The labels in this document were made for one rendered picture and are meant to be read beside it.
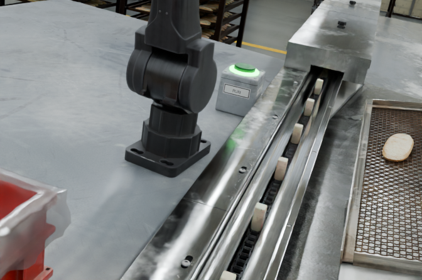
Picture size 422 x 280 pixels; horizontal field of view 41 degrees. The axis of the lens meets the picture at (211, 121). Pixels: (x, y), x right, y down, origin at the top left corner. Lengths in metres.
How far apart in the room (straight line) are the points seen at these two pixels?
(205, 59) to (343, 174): 0.30
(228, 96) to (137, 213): 0.39
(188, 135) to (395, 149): 0.29
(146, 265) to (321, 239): 0.26
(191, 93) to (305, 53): 0.54
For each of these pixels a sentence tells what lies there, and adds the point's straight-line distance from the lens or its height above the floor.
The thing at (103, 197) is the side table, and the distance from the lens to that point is 0.72.
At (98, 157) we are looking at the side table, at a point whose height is 0.82.
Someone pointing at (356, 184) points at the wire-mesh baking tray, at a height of 0.89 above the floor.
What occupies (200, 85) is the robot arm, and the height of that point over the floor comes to 0.96.
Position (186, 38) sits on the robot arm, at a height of 1.02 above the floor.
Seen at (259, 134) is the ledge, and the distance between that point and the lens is 0.86.
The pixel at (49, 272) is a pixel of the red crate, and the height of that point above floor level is 0.83.
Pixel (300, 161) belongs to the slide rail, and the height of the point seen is 0.85.
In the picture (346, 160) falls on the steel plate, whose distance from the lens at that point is 0.95.
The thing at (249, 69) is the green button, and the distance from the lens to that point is 1.02.
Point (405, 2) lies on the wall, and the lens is 7.80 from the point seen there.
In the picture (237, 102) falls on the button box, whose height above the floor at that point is 0.85.
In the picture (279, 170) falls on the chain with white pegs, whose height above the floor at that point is 0.85.
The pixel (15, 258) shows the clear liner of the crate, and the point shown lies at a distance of 0.49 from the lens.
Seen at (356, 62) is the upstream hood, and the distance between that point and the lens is 1.22.
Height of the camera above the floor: 1.20
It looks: 22 degrees down
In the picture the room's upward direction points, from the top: 10 degrees clockwise
